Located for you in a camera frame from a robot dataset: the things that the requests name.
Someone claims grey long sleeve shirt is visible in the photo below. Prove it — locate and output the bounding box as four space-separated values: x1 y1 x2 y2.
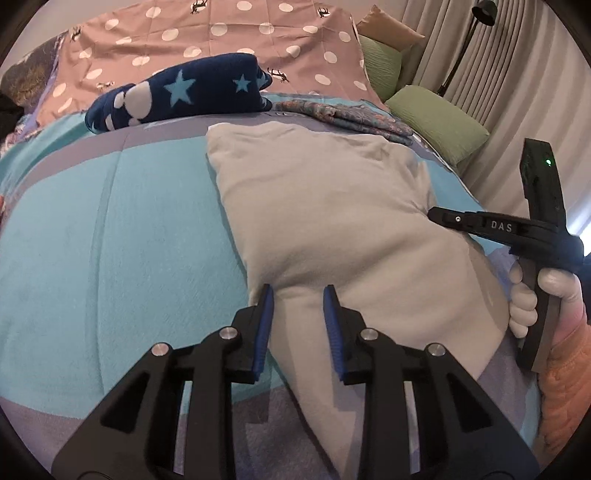
206 121 509 479

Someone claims orange sleeved right forearm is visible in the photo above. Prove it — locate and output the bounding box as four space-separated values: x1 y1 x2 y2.
540 302 590 464

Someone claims black clothes pile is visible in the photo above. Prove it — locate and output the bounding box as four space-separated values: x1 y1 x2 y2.
0 93 24 140

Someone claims white gloved right hand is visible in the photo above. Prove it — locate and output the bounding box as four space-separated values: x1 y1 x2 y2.
507 260 585 342

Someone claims near green pillow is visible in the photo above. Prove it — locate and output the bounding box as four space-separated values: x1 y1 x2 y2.
385 85 490 167

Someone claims green pillow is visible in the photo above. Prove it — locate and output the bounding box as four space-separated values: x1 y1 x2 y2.
385 85 490 167
360 36 403 102

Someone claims beige curtain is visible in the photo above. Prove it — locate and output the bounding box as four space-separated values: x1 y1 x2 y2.
399 0 591 241

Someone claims blue patterned bed cover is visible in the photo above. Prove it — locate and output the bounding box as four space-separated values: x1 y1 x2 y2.
1 112 540 479

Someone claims folded floral patterned garment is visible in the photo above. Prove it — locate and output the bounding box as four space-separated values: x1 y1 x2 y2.
263 96 414 147

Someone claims black floor lamp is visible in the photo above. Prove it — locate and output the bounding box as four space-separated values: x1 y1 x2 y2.
437 0 498 97

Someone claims far green pillow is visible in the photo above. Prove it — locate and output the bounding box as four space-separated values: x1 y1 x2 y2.
360 36 403 102

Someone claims tan pillow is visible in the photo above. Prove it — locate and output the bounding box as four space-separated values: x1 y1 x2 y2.
356 5 425 51

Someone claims pink polka dot sheet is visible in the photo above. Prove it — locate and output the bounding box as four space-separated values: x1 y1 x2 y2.
37 0 383 127

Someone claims navy star plush garment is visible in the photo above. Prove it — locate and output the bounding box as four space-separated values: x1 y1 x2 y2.
85 53 273 134

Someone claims dark patterned pillow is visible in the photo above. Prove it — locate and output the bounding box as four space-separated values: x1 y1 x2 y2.
1 32 65 114

